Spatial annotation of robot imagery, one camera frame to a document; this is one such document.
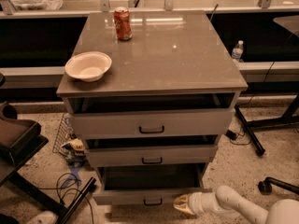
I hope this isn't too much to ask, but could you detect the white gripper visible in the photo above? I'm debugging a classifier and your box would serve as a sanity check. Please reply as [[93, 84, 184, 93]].
[[173, 192, 218, 215]]

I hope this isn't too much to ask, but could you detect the drawer with black handle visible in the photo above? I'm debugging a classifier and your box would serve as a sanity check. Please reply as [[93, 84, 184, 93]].
[[85, 145, 218, 167], [70, 109, 234, 139], [93, 163, 209, 206]]

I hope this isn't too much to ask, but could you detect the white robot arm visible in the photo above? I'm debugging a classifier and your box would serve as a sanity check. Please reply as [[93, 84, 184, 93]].
[[173, 186, 299, 224]]

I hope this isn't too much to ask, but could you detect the grey drawer cabinet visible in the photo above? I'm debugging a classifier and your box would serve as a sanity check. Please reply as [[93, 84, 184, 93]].
[[56, 10, 249, 185]]

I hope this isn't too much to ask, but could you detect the black office chair base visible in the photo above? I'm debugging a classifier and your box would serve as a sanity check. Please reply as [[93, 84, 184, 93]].
[[258, 177, 299, 195]]

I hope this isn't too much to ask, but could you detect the crumpled snack bag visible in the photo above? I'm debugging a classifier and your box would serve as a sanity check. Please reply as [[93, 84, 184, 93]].
[[61, 138, 86, 164]]

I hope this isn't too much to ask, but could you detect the black stand foot bar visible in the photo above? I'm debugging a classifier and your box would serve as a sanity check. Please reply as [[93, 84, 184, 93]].
[[9, 172, 96, 224]]

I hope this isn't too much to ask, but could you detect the clear plastic water bottle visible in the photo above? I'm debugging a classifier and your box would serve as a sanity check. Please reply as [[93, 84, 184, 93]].
[[232, 40, 244, 63]]

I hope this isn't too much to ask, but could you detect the white paper bowl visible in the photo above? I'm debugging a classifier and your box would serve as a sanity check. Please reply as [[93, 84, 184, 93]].
[[64, 51, 112, 82]]

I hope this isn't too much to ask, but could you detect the dark tray on stand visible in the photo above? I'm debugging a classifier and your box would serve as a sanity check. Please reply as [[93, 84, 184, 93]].
[[0, 102, 49, 185]]

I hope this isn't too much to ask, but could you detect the orange soda can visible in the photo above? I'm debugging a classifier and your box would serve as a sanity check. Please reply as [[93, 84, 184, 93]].
[[114, 7, 133, 41]]

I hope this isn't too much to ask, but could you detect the black power adapter cable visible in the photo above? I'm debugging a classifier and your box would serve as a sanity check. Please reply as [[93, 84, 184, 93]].
[[224, 126, 252, 147]]

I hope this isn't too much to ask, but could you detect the black floor cable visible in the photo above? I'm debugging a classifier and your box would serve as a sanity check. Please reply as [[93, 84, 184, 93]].
[[36, 172, 95, 224]]

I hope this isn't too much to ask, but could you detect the black table leg frame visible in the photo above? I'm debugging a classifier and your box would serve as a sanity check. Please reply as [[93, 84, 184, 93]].
[[235, 94, 299, 157]]

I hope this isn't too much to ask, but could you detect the wire mesh basket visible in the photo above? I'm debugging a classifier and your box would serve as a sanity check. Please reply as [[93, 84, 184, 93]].
[[52, 114, 76, 156]]

